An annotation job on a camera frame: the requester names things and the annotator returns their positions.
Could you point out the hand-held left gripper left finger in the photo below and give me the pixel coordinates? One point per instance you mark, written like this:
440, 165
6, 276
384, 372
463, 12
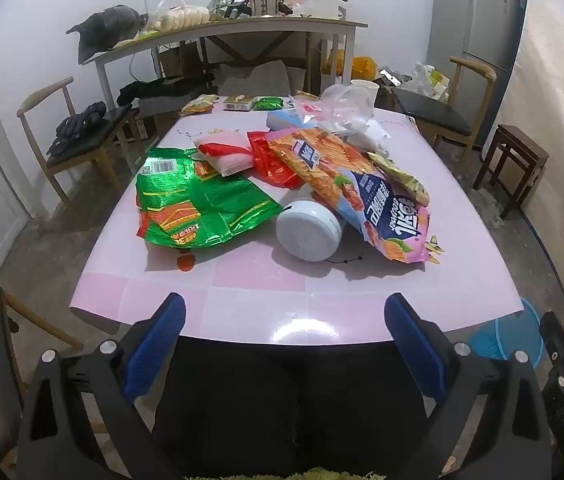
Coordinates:
157, 345

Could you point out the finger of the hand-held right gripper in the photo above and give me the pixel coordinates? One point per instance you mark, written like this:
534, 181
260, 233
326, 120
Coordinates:
559, 345

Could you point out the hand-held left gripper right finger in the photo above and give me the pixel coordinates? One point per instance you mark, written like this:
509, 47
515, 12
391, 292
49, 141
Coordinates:
414, 347

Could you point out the blue wastebasket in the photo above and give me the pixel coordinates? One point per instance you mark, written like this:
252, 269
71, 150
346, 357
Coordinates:
512, 332

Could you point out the green snack bag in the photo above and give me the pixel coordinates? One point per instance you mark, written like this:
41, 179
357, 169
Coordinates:
197, 200

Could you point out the orange and blue chip bag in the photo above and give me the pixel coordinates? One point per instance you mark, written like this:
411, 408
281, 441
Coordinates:
342, 175

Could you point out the pink textured packet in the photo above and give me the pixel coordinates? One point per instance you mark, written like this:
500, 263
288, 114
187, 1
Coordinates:
232, 160

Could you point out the red snack wrapper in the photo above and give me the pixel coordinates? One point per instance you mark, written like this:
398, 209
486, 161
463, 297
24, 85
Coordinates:
272, 167

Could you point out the white round container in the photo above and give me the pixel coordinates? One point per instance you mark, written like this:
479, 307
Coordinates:
307, 230

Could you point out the yellow green small packet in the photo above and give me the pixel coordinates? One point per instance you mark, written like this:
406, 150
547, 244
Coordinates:
402, 177

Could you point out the dark wooden stool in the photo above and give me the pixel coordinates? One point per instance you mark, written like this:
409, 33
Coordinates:
512, 160

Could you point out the white mattress blue edge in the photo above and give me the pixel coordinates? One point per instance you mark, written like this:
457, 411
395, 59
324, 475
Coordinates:
562, 135

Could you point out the white plastic wrapper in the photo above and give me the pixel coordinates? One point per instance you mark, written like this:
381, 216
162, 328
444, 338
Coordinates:
372, 135

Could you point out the black clothing bundle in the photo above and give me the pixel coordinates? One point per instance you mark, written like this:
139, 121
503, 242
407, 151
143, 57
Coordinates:
79, 125

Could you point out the yellow snack packet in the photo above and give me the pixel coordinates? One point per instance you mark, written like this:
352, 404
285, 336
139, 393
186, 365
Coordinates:
197, 105

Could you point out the clear plastic bag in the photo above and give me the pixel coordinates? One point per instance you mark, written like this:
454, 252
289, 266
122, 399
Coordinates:
347, 105

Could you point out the black clothes pile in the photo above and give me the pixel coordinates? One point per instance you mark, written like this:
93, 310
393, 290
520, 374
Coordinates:
162, 91

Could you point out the brown snack packet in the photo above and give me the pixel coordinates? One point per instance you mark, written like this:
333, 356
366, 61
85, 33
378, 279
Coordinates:
239, 102

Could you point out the white paper cup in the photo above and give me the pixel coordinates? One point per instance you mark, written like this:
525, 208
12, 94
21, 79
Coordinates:
364, 91

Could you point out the pink plastic packet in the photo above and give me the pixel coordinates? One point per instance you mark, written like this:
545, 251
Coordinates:
307, 107

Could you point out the small green snack packet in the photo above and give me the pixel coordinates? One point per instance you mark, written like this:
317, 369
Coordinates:
268, 104

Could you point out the white plastic bags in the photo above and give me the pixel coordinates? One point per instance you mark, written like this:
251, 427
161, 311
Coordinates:
429, 80

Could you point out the orange plastic bag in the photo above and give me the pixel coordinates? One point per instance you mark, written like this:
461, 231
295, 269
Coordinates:
362, 67

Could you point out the grey cushion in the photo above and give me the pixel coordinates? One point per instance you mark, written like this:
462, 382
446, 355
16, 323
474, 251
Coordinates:
257, 77

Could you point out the grey refrigerator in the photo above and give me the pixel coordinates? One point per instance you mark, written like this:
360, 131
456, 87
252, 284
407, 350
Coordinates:
477, 35

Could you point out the grey bag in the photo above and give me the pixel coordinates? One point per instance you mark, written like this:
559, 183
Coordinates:
107, 25

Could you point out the bag of white buns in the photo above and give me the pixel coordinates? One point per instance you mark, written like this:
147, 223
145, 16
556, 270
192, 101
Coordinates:
182, 15

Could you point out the white side table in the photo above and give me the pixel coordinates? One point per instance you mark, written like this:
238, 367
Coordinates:
262, 25

